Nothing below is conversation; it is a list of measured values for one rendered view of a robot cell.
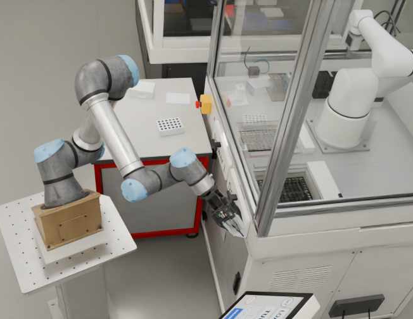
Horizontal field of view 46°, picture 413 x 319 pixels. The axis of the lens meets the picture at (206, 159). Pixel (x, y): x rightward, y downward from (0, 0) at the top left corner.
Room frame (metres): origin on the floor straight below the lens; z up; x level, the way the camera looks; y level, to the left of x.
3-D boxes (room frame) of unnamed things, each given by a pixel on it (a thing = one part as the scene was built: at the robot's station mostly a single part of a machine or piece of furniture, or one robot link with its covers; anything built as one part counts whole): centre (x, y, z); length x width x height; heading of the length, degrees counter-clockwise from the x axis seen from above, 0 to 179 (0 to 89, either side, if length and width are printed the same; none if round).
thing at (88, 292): (1.17, 0.52, 0.38); 0.30 x 0.30 x 0.76; 35
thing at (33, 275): (1.15, 0.54, 0.70); 0.45 x 0.44 x 0.12; 125
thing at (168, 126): (1.83, 0.21, 0.78); 0.12 x 0.08 x 0.04; 115
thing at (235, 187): (1.32, -0.15, 0.87); 0.29 x 0.02 x 0.11; 16
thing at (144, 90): (2.09, 0.39, 0.79); 0.13 x 0.09 x 0.05; 89
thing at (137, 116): (1.93, 0.34, 0.38); 0.62 x 0.58 x 0.76; 16
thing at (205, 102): (1.93, 0.05, 0.88); 0.07 x 0.05 x 0.07; 16
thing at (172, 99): (2.08, 0.20, 0.77); 0.13 x 0.09 x 0.02; 98
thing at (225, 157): (1.62, -0.06, 0.87); 0.29 x 0.02 x 0.11; 16
